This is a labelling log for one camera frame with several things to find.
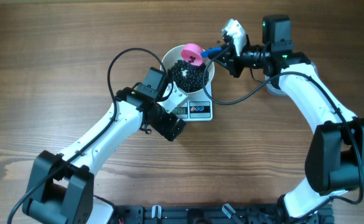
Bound pink scoop blue handle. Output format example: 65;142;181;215
181;43;222;66

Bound white bowl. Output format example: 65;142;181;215
162;45;215;95

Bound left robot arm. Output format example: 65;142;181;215
22;84;188;223

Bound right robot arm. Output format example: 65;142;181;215
208;15;364;223

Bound white digital kitchen scale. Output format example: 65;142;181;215
169;83;213;121

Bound black beans in scoop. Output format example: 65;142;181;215
187;56;197;66

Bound black beans in bowl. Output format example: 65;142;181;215
167;60;209;93

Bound clear plastic container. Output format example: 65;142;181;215
266;62;319;96

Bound right black cable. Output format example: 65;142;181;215
202;43;364;223

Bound black cable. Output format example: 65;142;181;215
202;43;364;223
6;47;170;224

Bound left black cable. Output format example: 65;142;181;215
6;47;170;224

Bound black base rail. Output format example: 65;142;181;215
109;204;335;224

